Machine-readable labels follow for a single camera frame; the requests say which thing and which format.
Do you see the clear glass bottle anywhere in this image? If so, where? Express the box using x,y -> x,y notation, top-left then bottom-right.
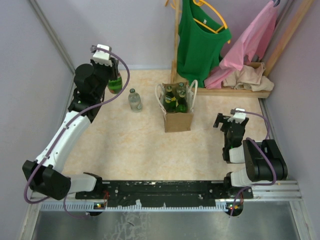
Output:
128,88 -> 143,113

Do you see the green tank top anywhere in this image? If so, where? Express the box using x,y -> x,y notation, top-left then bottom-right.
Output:
177,0 -> 232,88

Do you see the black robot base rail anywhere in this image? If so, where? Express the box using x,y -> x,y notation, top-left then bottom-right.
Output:
75,180 -> 241,208

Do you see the pink shirt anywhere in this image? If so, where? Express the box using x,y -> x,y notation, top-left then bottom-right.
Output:
204,0 -> 278,89

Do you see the wooden clothes rack frame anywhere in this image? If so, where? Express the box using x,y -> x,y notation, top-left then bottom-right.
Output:
170,0 -> 314,99

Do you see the brown canvas bag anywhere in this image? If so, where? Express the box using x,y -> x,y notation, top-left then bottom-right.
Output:
154,80 -> 198,133

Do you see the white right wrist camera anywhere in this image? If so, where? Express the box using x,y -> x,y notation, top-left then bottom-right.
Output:
228,108 -> 246,124

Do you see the orange hanger hook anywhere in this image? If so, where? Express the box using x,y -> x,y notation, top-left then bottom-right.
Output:
164,0 -> 176,9

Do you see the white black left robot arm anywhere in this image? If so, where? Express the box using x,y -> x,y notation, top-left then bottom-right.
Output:
22,51 -> 129,204

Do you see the beige crumpled cloth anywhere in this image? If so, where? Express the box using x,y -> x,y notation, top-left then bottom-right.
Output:
222,62 -> 275,92

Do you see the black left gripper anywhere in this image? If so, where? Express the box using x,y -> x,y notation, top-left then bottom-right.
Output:
90,54 -> 119,99

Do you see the aluminium frame rail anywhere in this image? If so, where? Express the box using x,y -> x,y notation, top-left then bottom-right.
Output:
39,180 -> 302,215

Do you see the yellow clothes hanger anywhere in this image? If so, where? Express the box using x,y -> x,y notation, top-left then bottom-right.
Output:
190,0 -> 231,44

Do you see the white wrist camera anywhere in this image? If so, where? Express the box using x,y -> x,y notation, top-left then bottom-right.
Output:
90,44 -> 112,67
228,108 -> 246,124

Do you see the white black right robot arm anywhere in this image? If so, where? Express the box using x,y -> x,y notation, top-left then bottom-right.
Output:
213,112 -> 288,198

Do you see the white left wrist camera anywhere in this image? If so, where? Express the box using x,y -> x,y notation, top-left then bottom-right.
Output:
90,44 -> 112,67

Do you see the green bottle yellow label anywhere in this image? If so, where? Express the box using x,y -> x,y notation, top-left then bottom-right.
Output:
107,73 -> 123,95

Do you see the clear bottle in bag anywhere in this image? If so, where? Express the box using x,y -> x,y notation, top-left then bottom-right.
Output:
176,82 -> 186,95

